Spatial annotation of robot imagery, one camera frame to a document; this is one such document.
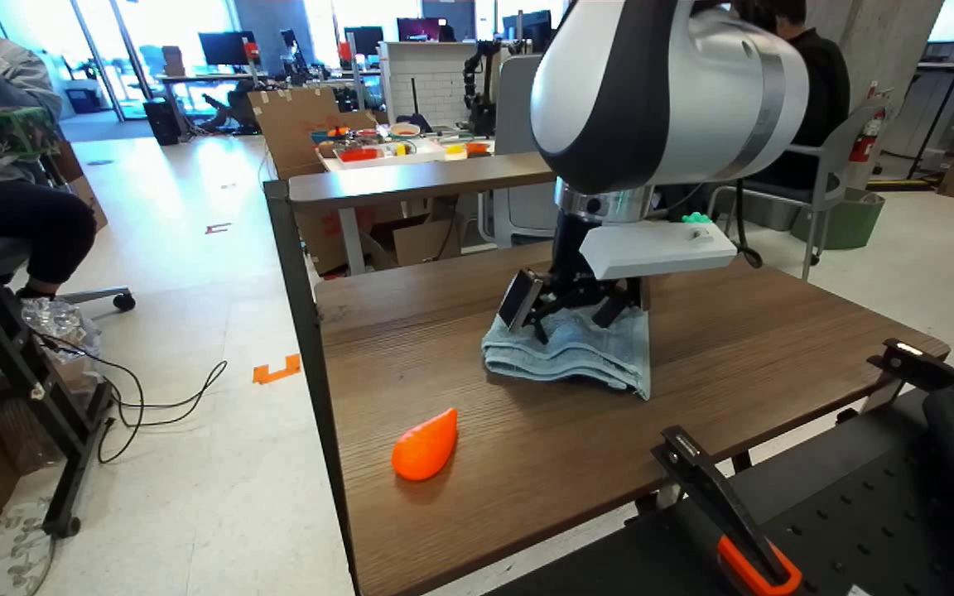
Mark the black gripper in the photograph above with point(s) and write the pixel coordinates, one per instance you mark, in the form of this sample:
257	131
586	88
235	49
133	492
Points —
572	259

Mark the light blue towel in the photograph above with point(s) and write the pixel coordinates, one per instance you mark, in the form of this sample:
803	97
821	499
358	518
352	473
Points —
572	352

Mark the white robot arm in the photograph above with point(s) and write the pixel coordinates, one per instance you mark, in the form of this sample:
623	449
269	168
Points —
695	102

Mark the teal bumpy plastic object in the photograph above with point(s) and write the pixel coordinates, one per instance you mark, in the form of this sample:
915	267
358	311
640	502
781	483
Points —
701	220

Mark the cardboard box under table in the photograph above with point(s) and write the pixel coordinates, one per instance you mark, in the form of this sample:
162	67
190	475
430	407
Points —
423	240

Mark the orange plastic teardrop object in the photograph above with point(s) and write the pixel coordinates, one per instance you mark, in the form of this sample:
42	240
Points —
424	449

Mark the wooden side table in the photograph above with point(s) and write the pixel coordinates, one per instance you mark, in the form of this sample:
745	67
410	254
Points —
423	177

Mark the black desk device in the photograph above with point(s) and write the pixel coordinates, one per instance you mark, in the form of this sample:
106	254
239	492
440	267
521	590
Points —
482	88

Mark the tray of colourful items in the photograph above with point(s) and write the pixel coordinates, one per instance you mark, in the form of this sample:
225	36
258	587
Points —
398	148

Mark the white board panel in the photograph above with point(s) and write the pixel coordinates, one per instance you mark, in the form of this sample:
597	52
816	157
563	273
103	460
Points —
429	78

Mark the green bin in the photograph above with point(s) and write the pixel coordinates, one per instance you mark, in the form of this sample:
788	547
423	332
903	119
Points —
845	220

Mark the dark computer monitor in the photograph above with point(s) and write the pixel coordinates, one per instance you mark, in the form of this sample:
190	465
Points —
424	29
222	49
529	33
363	41

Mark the grey office chair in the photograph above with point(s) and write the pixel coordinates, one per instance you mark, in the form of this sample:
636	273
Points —
845	144

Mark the red fire extinguisher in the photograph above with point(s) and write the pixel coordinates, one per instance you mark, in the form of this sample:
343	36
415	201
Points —
866	136

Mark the black table clamp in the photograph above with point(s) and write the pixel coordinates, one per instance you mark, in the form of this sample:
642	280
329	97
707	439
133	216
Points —
913	363

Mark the brown cardboard sheet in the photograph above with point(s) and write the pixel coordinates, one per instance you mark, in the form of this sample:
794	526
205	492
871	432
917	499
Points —
296	129

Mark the black perforated base board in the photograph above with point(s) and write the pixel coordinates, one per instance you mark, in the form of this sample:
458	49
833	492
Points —
874	518

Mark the black slanted pole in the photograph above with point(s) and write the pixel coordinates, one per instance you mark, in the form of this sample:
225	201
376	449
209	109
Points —
946	93

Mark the office chair base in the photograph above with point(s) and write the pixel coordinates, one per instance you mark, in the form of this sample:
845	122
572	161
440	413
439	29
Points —
96	295

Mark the white shoe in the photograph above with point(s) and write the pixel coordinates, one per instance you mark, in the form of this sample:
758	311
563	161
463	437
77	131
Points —
57	322

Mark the black metal stand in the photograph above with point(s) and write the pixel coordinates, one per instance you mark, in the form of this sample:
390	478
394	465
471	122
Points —
31	381

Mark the seated person in dark trousers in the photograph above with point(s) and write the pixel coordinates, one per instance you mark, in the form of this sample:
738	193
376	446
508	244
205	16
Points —
13	216

